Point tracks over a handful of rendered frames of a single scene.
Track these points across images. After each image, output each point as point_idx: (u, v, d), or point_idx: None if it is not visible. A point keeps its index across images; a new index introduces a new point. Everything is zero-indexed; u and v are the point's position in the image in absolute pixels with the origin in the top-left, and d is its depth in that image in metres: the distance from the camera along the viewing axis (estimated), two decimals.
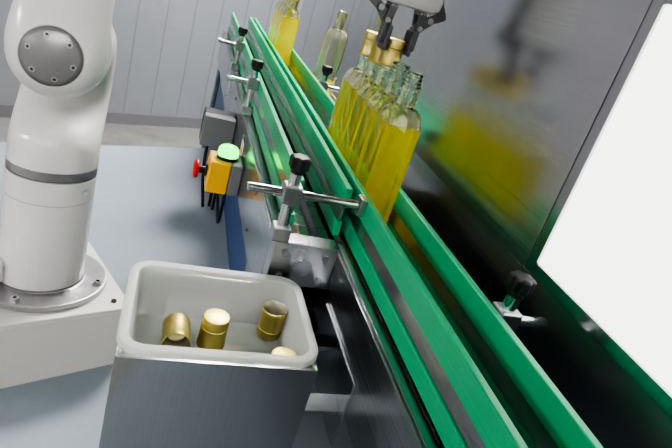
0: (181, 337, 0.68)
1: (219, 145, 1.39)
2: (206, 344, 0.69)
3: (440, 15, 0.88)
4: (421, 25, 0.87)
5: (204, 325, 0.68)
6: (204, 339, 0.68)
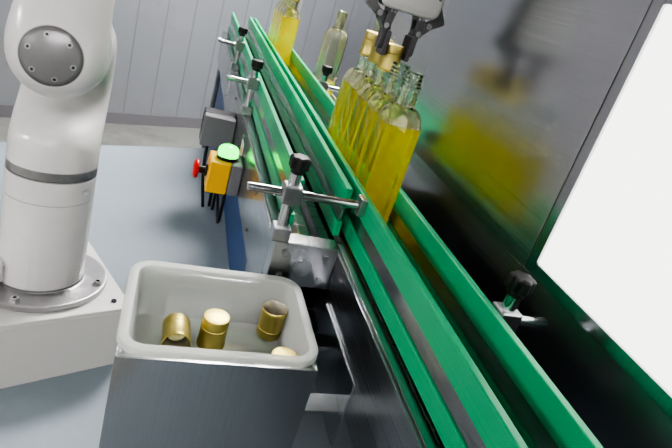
0: (181, 337, 0.68)
1: (219, 145, 1.39)
2: (206, 344, 0.69)
3: (438, 20, 0.88)
4: (419, 30, 0.87)
5: (204, 325, 0.68)
6: (204, 339, 0.68)
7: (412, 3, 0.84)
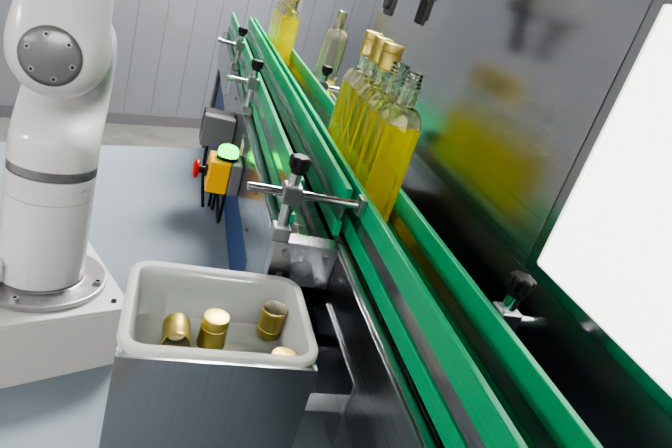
0: (181, 337, 0.68)
1: (219, 145, 1.39)
2: (206, 344, 0.69)
3: None
4: None
5: (204, 325, 0.68)
6: (204, 339, 0.68)
7: None
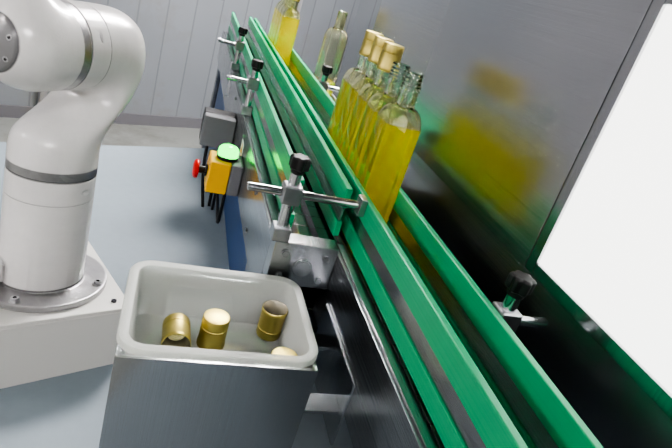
0: (181, 337, 0.68)
1: (219, 145, 1.39)
2: (206, 344, 0.69)
3: None
4: None
5: (204, 325, 0.68)
6: (204, 339, 0.68)
7: None
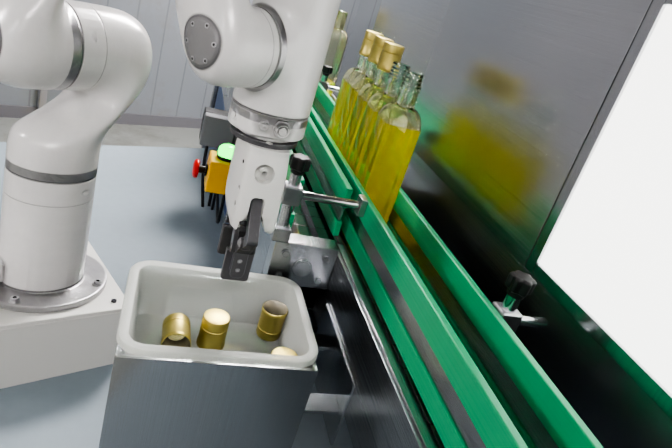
0: (181, 337, 0.68)
1: (219, 145, 1.39)
2: (206, 344, 0.69)
3: (246, 236, 0.58)
4: (231, 241, 0.61)
5: (204, 325, 0.68)
6: (204, 339, 0.68)
7: (227, 198, 0.62)
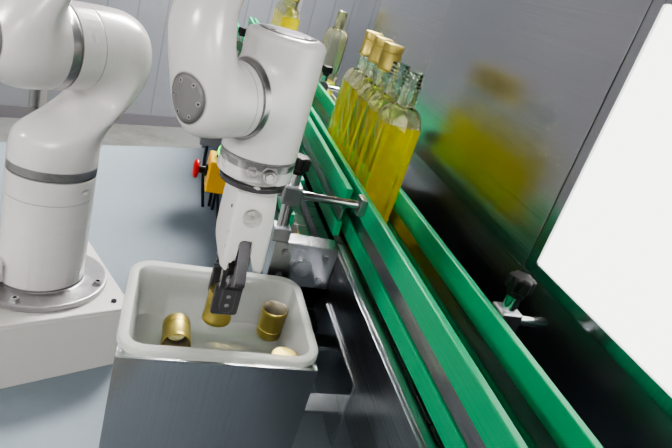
0: (181, 337, 0.68)
1: (219, 145, 1.39)
2: (212, 318, 0.67)
3: (233, 277, 0.60)
4: (220, 278, 0.63)
5: (210, 299, 0.67)
6: (210, 313, 0.67)
7: (217, 238, 0.64)
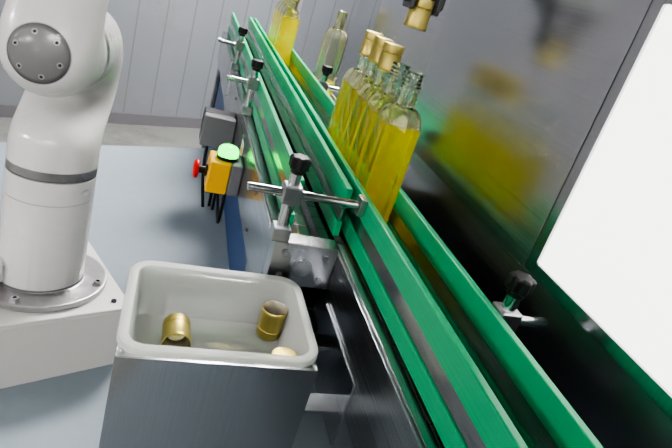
0: (181, 337, 0.68)
1: (219, 145, 1.39)
2: (427, 24, 0.82)
3: None
4: None
5: (431, 8, 0.81)
6: (428, 20, 0.82)
7: None
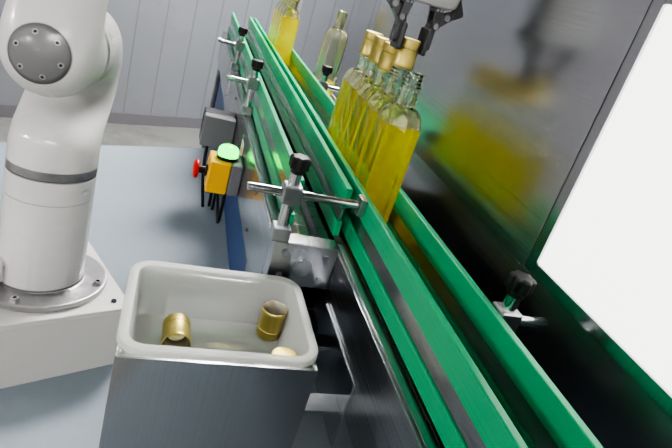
0: (181, 337, 0.68)
1: (219, 145, 1.39)
2: (414, 63, 0.84)
3: (457, 11, 0.83)
4: (437, 22, 0.82)
5: (417, 48, 0.83)
6: (415, 59, 0.84)
7: None
